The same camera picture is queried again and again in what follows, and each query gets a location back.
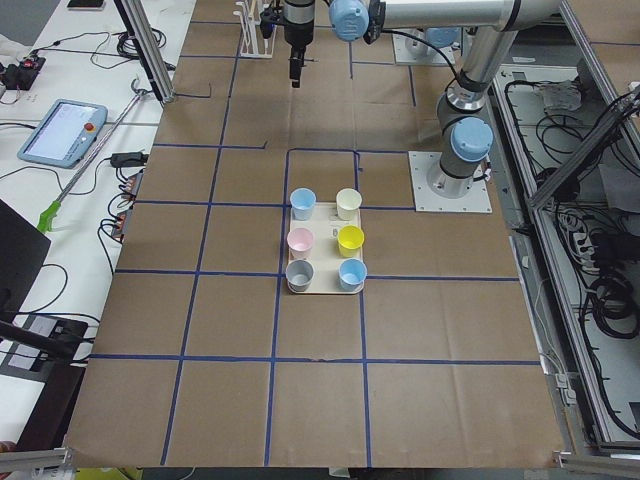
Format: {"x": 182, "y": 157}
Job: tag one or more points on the cream plastic tray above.
{"x": 325, "y": 256}

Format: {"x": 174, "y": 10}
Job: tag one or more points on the light blue cup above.
{"x": 352, "y": 274}
{"x": 303, "y": 201}

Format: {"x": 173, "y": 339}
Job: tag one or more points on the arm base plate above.
{"x": 428, "y": 184}
{"x": 411, "y": 52}

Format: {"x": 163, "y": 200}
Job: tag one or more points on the red black device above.
{"x": 21, "y": 76}

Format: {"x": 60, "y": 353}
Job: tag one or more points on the black monitor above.
{"x": 23, "y": 252}

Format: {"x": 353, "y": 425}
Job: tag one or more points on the black power adapter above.
{"x": 128, "y": 159}

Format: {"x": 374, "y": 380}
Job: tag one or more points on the yellow cup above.
{"x": 350, "y": 239}

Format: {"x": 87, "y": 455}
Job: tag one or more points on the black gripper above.
{"x": 298, "y": 31}

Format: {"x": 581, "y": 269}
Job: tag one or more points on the green handled reacher grabber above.
{"x": 47, "y": 216}

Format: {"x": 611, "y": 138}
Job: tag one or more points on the cream white cup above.
{"x": 348, "y": 202}

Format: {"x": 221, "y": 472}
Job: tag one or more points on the teach pendant tablet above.
{"x": 65, "y": 134}

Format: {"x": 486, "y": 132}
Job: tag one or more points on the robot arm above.
{"x": 467, "y": 139}
{"x": 441, "y": 39}

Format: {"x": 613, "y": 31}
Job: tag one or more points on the grey cup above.
{"x": 299, "y": 275}

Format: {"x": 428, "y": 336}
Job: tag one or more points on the white wire cup rack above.
{"x": 253, "y": 45}

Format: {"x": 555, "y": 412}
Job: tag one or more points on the pink cup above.
{"x": 300, "y": 242}

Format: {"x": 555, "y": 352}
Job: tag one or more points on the aluminium frame post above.
{"x": 138, "y": 27}

